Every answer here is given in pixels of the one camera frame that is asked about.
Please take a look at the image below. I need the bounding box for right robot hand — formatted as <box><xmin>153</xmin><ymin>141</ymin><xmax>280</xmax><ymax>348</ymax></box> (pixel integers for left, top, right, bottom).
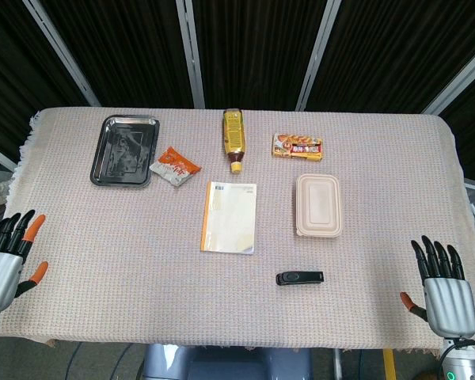
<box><xmin>399</xmin><ymin>235</ymin><xmax>475</xmax><ymax>338</ymax></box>

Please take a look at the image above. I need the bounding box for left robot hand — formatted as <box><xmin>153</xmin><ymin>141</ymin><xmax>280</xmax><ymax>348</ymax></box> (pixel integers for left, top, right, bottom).
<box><xmin>0</xmin><ymin>209</ymin><xmax>49</xmax><ymax>314</ymax></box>

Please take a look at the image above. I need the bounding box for small black device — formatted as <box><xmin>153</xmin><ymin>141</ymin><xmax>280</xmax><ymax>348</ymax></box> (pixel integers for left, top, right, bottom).
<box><xmin>275</xmin><ymin>271</ymin><xmax>325</xmax><ymax>286</ymax></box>

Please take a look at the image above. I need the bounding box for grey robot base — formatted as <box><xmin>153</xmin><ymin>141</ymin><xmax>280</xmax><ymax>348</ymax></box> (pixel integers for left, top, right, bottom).
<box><xmin>140</xmin><ymin>343</ymin><xmax>316</xmax><ymax>380</ymax></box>

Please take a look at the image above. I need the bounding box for cream notebook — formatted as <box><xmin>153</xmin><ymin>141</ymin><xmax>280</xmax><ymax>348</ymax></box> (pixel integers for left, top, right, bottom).
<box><xmin>199</xmin><ymin>180</ymin><xmax>258</xmax><ymax>255</ymax></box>

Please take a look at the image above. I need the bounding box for pink woven tablecloth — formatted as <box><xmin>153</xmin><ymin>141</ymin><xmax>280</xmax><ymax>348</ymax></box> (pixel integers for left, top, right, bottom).
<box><xmin>0</xmin><ymin>106</ymin><xmax>475</xmax><ymax>355</ymax></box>

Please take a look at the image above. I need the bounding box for beige lidded food container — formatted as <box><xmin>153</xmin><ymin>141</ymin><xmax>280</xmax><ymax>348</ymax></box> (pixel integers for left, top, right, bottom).
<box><xmin>294</xmin><ymin>173</ymin><xmax>343</xmax><ymax>238</ymax></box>

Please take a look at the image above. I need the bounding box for dark metal tray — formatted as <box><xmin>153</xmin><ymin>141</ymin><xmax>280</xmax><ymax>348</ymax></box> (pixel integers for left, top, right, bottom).
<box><xmin>89</xmin><ymin>115</ymin><xmax>161</xmax><ymax>188</ymax></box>

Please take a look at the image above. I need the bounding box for orange white snack packet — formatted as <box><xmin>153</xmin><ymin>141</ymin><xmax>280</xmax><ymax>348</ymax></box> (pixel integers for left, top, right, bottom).
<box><xmin>149</xmin><ymin>146</ymin><xmax>203</xmax><ymax>188</ymax></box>

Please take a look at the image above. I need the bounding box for yellow curry box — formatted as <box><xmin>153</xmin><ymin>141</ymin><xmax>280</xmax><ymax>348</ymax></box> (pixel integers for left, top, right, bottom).
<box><xmin>271</xmin><ymin>133</ymin><xmax>325</xmax><ymax>162</ymax></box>

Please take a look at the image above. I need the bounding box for yellow labelled tea bottle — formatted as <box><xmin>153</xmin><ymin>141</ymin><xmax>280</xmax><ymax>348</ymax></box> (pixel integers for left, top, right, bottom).
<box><xmin>222</xmin><ymin>108</ymin><xmax>247</xmax><ymax>174</ymax></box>

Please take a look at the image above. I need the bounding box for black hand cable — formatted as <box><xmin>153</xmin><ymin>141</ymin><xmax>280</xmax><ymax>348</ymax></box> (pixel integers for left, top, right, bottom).
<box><xmin>437</xmin><ymin>340</ymin><xmax>459</xmax><ymax>375</ymax></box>

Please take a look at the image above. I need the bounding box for grey partition post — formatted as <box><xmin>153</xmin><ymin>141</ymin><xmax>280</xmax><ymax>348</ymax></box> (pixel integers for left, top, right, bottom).
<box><xmin>22</xmin><ymin>0</ymin><xmax>101</xmax><ymax>107</ymax></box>
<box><xmin>175</xmin><ymin>0</ymin><xmax>206</xmax><ymax>108</ymax></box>
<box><xmin>421</xmin><ymin>39</ymin><xmax>475</xmax><ymax>116</ymax></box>
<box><xmin>294</xmin><ymin>0</ymin><xmax>342</xmax><ymax>112</ymax></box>

